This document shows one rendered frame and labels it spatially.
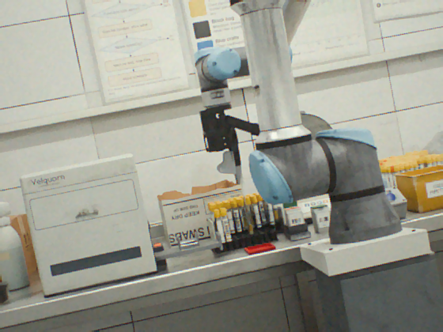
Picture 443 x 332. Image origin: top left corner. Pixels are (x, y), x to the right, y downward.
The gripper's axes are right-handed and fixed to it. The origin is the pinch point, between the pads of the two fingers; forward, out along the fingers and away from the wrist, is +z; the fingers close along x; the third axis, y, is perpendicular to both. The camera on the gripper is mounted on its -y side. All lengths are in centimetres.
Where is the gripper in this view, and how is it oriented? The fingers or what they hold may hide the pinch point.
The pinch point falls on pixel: (240, 178)
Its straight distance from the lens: 186.8
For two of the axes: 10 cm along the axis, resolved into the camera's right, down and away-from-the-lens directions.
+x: 1.4, 0.3, -9.9
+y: -9.7, 2.0, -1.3
